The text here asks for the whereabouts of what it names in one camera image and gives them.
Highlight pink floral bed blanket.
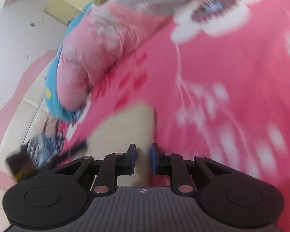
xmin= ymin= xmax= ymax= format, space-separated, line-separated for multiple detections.
xmin=60 ymin=0 xmax=290 ymax=232

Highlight blue jeans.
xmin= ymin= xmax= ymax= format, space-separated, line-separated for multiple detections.
xmin=39 ymin=135 xmax=61 ymax=160

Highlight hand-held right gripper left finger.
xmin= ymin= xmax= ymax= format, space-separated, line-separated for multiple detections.
xmin=54 ymin=144 xmax=137 ymax=195

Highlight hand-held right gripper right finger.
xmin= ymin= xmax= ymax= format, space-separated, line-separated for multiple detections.
xmin=151 ymin=143 xmax=232 ymax=195

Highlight pale yellow wardrobe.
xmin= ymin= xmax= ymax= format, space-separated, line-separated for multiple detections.
xmin=45 ymin=0 xmax=93 ymax=26

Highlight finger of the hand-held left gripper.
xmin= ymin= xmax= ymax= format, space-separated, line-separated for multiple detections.
xmin=52 ymin=142 xmax=89 ymax=161

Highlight plaid shirt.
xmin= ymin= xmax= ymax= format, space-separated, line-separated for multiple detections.
xmin=55 ymin=131 xmax=66 ymax=151

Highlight grey garment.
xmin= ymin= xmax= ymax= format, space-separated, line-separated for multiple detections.
xmin=26 ymin=135 xmax=47 ymax=168

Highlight beige pants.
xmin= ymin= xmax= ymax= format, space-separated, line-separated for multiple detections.
xmin=86 ymin=100 xmax=158 ymax=187

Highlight pink and white headboard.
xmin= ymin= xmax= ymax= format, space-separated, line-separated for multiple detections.
xmin=0 ymin=49 xmax=62 ymax=189

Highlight pink and blue floral quilt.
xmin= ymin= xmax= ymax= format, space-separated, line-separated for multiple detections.
xmin=45 ymin=0 xmax=205 ymax=123

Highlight pale pink floral garment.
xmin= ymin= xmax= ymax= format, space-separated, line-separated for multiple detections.
xmin=42 ymin=115 xmax=61 ymax=136

